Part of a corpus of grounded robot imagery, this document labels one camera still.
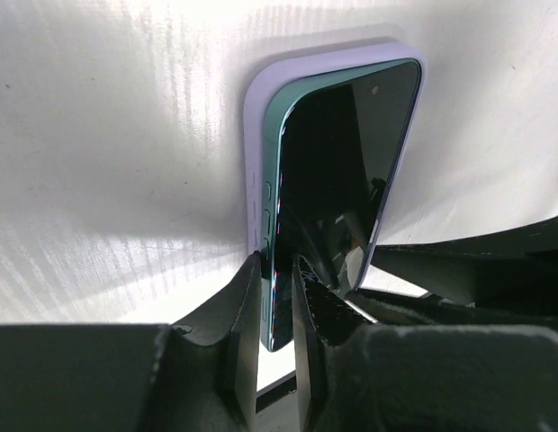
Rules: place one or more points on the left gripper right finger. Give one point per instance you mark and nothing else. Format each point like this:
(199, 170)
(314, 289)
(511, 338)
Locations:
(378, 361)

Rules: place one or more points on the lavender phone case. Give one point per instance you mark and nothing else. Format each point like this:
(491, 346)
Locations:
(274, 77)

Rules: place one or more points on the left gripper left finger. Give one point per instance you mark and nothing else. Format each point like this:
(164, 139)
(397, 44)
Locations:
(197, 374)

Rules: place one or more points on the black phone teal edge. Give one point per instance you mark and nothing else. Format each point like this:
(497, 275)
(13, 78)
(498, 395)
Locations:
(331, 148)

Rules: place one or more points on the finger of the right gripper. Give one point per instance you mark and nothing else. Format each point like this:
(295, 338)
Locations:
(508, 277)

